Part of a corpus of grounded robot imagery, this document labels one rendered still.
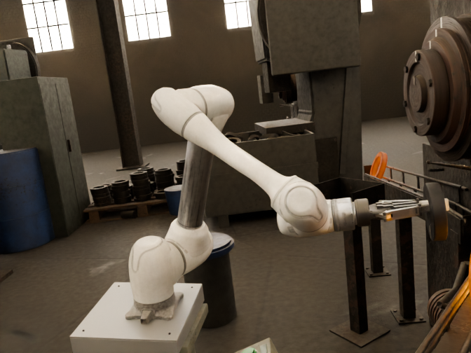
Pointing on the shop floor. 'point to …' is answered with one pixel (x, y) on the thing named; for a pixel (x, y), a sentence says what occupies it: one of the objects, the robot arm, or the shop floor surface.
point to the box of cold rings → (278, 146)
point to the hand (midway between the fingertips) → (434, 205)
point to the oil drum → (23, 202)
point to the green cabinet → (48, 143)
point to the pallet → (134, 193)
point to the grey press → (314, 75)
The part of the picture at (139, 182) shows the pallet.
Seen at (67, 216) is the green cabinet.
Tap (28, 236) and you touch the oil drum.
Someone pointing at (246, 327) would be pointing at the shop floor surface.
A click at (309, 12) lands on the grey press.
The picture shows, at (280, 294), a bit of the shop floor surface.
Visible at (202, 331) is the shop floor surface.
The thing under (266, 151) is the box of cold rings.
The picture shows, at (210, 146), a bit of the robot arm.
